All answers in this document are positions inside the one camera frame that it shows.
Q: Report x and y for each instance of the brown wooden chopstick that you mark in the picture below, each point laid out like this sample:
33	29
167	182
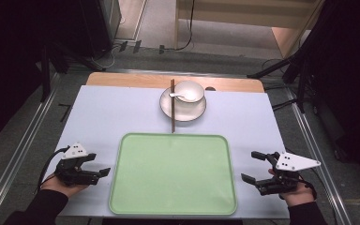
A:
172	118

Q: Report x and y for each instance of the dark curtain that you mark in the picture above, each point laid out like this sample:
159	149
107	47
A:
347	78
9	62

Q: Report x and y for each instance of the green plastic tray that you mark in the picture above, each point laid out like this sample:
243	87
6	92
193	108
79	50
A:
172	175

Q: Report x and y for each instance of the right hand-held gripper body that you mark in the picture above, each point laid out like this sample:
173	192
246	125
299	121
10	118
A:
289	175

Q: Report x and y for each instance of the person's left hand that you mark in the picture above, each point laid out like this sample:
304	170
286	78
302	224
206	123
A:
59	187

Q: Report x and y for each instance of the white table mat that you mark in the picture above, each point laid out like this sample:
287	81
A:
112	115

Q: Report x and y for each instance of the person's right hand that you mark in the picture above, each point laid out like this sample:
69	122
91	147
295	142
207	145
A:
300	195

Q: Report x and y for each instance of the black metal stand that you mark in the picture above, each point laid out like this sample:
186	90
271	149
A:
45	75

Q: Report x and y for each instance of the metal floor rail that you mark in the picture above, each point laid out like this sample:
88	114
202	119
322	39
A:
318	150
15	162

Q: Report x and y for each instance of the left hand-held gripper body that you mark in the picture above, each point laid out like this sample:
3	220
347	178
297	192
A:
72	173

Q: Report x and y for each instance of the wooden table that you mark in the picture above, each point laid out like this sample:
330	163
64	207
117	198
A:
128	80

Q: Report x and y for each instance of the black tripod stand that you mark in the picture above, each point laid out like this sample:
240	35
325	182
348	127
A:
293	67

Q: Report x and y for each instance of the dark cabinet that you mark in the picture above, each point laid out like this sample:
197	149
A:
101	25

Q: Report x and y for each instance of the light wooden furniture frame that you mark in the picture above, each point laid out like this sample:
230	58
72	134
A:
231	7

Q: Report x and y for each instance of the white ceramic spoon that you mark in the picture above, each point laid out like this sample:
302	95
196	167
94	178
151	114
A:
181	95

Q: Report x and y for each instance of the white round plate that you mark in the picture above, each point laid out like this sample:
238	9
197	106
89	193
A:
187	112

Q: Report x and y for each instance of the white cup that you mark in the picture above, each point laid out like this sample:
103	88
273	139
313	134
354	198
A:
192	89

